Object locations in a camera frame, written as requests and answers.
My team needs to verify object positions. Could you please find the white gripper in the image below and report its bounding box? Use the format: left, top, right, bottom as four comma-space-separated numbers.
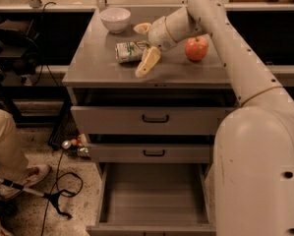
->
134, 16, 177, 78

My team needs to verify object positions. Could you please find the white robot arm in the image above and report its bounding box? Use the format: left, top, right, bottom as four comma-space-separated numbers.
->
134, 0, 294, 236

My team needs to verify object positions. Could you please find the grey drawer cabinet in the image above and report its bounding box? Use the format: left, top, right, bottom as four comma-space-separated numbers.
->
62, 5, 254, 169

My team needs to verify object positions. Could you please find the grey top drawer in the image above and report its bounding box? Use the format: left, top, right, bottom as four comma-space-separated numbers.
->
71, 88, 235, 136

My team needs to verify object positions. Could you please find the grey drawer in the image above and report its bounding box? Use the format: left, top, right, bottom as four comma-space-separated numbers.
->
87, 135, 214, 163
87, 163, 216, 236
71, 88, 235, 136

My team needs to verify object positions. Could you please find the grey middle drawer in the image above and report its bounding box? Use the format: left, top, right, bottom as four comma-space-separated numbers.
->
87, 135, 214, 163

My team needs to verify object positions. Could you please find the grey bottom drawer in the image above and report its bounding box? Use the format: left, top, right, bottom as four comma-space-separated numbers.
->
87, 163, 216, 236

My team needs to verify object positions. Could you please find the white ceramic bowl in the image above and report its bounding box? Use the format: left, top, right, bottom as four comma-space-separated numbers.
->
99, 8, 131, 33

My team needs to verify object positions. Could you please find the red apple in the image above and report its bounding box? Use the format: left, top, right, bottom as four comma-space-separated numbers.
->
184, 36, 208, 62

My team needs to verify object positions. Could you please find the pile of items on floor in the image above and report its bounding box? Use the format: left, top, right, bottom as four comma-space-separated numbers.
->
61, 135, 89, 159

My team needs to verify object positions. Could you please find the black equipment on left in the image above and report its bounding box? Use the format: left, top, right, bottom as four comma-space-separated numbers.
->
0, 17, 41, 76

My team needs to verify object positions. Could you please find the white orange sneaker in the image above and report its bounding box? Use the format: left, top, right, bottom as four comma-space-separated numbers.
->
0, 164, 51, 200

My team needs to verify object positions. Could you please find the grabber reacher tool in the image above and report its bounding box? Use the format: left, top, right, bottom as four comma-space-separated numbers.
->
0, 178, 72, 219

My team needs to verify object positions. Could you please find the beige trouser leg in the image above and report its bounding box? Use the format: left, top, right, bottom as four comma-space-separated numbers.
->
0, 110, 29, 185

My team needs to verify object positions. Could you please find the black floor cable left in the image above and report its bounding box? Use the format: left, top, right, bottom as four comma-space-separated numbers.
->
39, 149, 85, 236

